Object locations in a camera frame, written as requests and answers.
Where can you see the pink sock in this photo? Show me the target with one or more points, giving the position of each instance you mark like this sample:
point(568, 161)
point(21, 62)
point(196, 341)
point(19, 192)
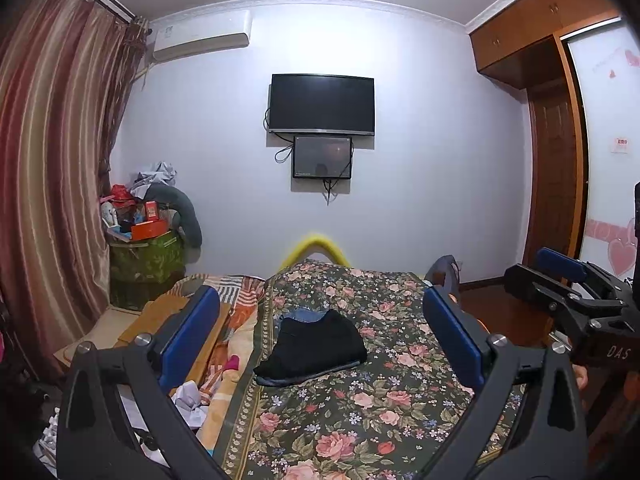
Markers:
point(231, 363)

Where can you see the blue jeans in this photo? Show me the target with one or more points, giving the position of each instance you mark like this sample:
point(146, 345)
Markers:
point(302, 316)

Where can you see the black pants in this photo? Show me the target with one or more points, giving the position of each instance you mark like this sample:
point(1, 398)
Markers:
point(317, 345)

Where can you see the yellow headboard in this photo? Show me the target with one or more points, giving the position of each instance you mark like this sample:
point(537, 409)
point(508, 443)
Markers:
point(315, 245)

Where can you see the striped brown curtain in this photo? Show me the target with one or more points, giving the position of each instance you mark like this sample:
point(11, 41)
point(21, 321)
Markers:
point(55, 185)

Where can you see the grey crumpled cloth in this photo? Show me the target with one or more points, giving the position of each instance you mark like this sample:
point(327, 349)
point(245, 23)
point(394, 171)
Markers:
point(157, 175)

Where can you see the white crumpled paper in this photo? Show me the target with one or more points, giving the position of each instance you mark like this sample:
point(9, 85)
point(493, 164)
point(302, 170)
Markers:
point(190, 402)

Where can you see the floral bedspread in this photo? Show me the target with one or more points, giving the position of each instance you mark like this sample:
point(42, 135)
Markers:
point(360, 420)

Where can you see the white wardrobe sliding door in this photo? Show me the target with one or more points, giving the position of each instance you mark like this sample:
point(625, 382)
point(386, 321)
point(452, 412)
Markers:
point(605, 160)

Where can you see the white air conditioner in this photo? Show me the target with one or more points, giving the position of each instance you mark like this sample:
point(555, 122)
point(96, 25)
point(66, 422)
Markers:
point(200, 35)

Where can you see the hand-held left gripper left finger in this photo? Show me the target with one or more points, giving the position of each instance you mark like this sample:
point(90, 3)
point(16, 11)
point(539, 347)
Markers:
point(190, 332)

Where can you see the black wall television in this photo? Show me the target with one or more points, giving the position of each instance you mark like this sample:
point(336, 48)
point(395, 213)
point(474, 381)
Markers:
point(322, 104)

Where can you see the red bag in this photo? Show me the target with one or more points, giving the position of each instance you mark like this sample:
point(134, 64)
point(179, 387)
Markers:
point(120, 194)

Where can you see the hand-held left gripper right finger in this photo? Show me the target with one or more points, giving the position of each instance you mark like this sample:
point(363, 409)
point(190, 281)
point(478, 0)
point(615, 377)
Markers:
point(452, 340)

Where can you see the wooden wardrobe cabinets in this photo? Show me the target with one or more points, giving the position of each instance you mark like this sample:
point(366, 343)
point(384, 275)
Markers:
point(530, 25)

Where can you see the striped orange blanket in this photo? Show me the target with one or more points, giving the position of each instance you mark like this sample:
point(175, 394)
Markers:
point(240, 320)

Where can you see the red box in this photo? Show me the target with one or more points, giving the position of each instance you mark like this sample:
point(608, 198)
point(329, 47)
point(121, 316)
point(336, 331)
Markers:
point(149, 230)

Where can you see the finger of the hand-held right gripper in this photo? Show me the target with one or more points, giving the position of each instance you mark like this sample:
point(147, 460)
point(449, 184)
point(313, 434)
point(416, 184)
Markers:
point(550, 292)
point(560, 263)

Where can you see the green patterned box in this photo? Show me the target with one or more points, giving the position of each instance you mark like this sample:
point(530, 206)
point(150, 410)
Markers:
point(145, 267)

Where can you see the white wall switch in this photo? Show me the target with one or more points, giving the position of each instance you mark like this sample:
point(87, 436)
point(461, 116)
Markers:
point(621, 144)

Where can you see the small black monitor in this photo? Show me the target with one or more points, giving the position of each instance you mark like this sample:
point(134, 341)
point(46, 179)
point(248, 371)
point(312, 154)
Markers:
point(322, 157)

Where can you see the person's right hand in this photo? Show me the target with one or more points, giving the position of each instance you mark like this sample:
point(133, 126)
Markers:
point(580, 378)

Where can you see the grey neck pillow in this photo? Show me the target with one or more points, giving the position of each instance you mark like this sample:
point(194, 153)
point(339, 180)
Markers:
point(187, 215)

